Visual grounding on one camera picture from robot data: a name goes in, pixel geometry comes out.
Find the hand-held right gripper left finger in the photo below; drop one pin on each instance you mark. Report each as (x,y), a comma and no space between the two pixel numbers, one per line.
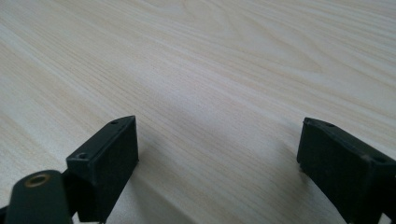
(102,168)

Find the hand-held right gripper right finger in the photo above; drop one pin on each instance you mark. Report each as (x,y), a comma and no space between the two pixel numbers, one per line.
(342,168)

